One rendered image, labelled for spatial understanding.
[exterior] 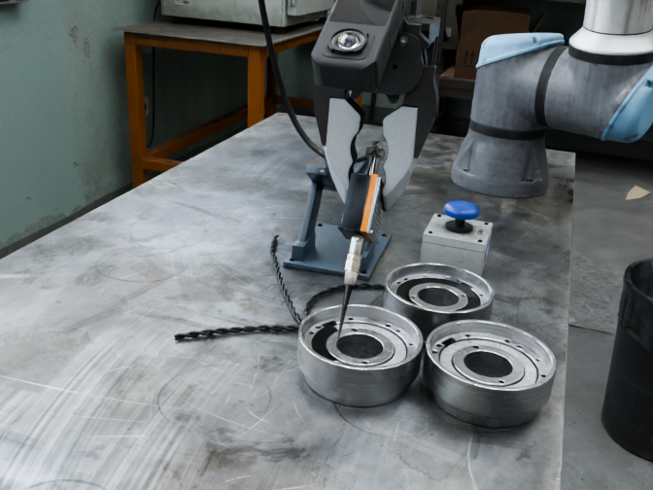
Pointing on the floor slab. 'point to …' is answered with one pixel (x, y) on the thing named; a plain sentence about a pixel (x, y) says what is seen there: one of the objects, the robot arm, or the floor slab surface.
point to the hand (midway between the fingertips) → (366, 195)
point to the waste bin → (633, 365)
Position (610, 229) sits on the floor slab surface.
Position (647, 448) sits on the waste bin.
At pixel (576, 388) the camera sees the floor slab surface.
